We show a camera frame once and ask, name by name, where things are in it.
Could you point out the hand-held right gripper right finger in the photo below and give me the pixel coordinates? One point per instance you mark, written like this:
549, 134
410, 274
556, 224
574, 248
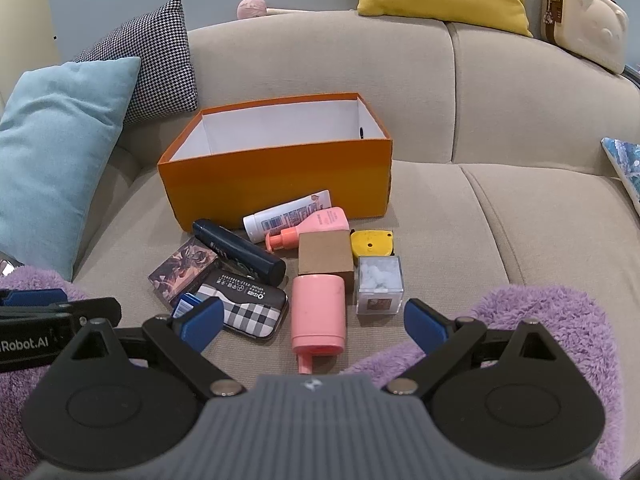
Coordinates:
422, 322

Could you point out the brown patterned box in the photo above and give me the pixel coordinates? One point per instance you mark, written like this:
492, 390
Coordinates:
182, 270

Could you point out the blue patterned pillow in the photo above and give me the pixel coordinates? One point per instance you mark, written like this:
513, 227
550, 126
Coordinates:
627, 160

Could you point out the light blue pillow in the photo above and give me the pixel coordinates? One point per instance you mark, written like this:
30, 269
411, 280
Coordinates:
55, 160

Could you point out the cream bear suitcase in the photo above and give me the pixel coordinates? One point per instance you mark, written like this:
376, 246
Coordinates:
585, 20

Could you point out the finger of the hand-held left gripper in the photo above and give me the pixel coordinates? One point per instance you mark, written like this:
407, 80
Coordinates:
30, 297
100, 308

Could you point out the dark blue bottle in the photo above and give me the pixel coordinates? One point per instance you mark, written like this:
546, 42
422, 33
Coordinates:
240, 252

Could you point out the small pink pump bottle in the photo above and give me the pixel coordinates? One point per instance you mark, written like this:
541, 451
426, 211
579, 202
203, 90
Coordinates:
325, 220

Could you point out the purple fluffy blanket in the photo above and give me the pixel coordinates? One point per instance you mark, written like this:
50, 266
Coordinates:
550, 310

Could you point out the clear plastic cube box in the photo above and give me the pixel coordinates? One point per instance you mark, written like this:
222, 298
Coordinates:
377, 280

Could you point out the large pink pump bottle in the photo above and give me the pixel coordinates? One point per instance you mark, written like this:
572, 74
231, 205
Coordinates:
317, 315

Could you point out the beige sofa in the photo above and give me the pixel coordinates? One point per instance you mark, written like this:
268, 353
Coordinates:
525, 210

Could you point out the orange cardboard box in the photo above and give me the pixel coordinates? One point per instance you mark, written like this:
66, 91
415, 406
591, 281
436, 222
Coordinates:
275, 180

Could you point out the houndstooth pillow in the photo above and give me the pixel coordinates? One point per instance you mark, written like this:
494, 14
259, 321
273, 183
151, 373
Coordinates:
160, 70

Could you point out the black plaid case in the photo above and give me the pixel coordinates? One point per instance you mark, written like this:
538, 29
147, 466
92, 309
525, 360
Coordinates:
250, 305

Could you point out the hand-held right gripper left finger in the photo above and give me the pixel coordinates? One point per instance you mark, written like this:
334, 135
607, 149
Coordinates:
202, 322

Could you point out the small blue white box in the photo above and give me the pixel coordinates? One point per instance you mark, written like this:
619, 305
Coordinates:
186, 302

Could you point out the white tube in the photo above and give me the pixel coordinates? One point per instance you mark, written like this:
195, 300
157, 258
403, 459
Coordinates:
280, 220

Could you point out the pink plush toy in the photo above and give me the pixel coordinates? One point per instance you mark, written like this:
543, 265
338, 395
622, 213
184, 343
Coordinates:
252, 8

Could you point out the yellow tape measure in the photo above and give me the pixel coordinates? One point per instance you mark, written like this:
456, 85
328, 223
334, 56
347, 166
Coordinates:
372, 245

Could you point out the brown cardboard box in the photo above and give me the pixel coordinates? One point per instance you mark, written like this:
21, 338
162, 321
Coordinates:
325, 257

